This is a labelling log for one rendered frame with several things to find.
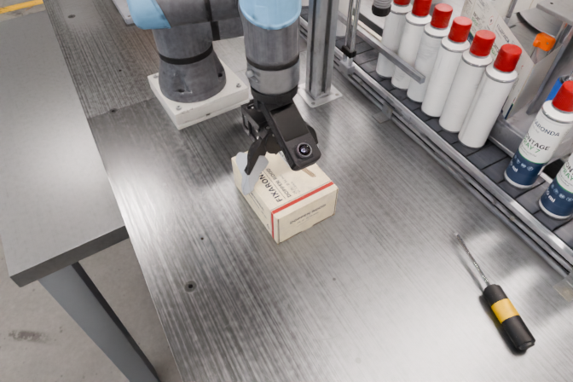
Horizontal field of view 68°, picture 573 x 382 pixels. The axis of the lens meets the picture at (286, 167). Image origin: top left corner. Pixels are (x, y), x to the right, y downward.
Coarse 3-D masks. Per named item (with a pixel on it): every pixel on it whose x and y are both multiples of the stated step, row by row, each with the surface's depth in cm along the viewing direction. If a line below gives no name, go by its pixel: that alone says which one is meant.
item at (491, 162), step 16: (304, 16) 116; (368, 48) 106; (368, 64) 101; (384, 80) 97; (400, 96) 93; (416, 112) 89; (432, 128) 86; (480, 160) 80; (496, 160) 80; (496, 176) 77; (512, 192) 75; (528, 192) 75; (528, 208) 72; (544, 224) 70; (560, 224) 70
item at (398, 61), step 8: (344, 16) 100; (344, 24) 100; (352, 24) 97; (360, 32) 96; (368, 40) 94; (376, 40) 93; (376, 48) 92; (384, 48) 91; (392, 56) 89; (400, 64) 87; (408, 64) 87; (408, 72) 86; (416, 72) 85; (416, 80) 85; (424, 80) 84
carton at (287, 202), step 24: (288, 168) 75; (312, 168) 75; (240, 192) 81; (264, 192) 72; (288, 192) 72; (312, 192) 72; (336, 192) 72; (264, 216) 73; (288, 216) 69; (312, 216) 73
